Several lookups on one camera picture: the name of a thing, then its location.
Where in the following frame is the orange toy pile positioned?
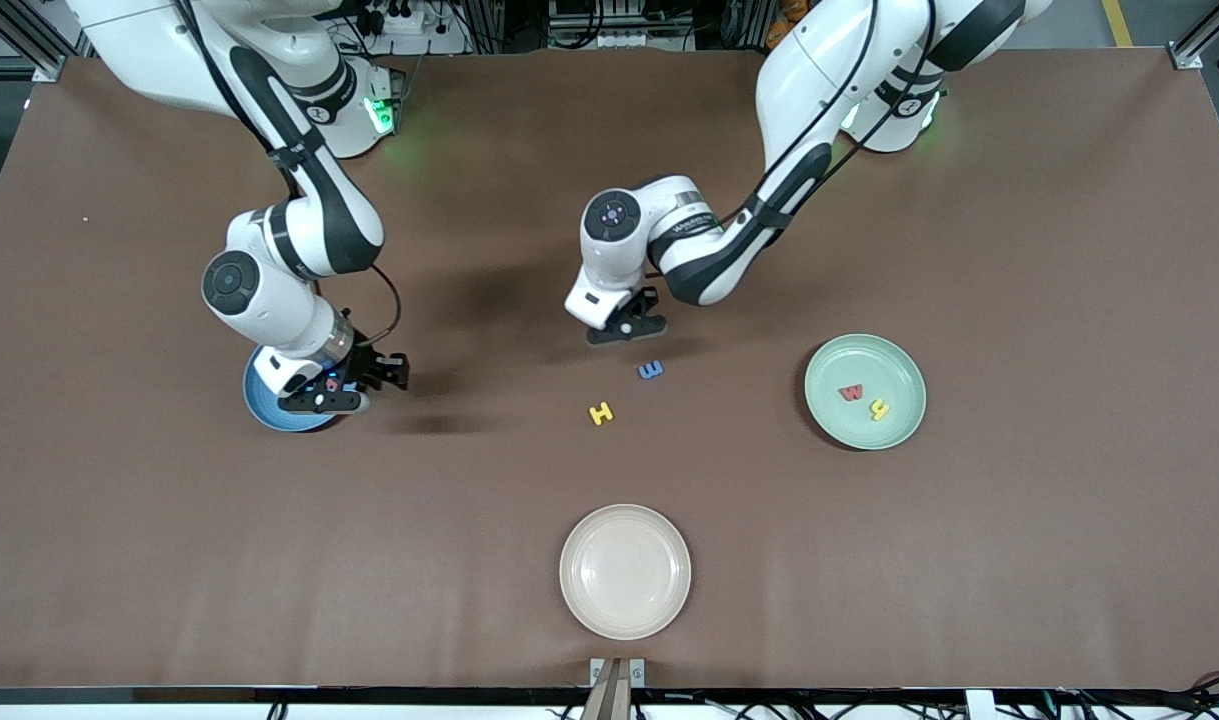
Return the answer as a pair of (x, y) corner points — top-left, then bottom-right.
(766, 0), (815, 49)

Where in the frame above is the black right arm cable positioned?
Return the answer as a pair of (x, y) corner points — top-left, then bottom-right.
(169, 0), (403, 351)

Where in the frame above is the green round plate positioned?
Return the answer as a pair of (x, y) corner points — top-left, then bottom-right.
(804, 333), (928, 451)

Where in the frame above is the aluminium frame profile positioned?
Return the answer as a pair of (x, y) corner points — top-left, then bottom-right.
(0, 0), (105, 83)
(1169, 0), (1219, 71)

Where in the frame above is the brown table cover mat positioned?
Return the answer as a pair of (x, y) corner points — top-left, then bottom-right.
(0, 48), (1219, 693)

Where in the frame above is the beige round plate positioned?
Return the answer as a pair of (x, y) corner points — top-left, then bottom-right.
(559, 503), (692, 641)

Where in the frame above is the metal mounting bracket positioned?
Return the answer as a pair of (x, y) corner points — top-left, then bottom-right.
(581, 657), (647, 720)

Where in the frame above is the white power strip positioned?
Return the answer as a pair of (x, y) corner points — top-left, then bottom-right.
(354, 0), (470, 56)
(584, 28), (665, 51)

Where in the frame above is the blue round plate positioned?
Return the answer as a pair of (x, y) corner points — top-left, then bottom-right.
(242, 345), (355, 433)

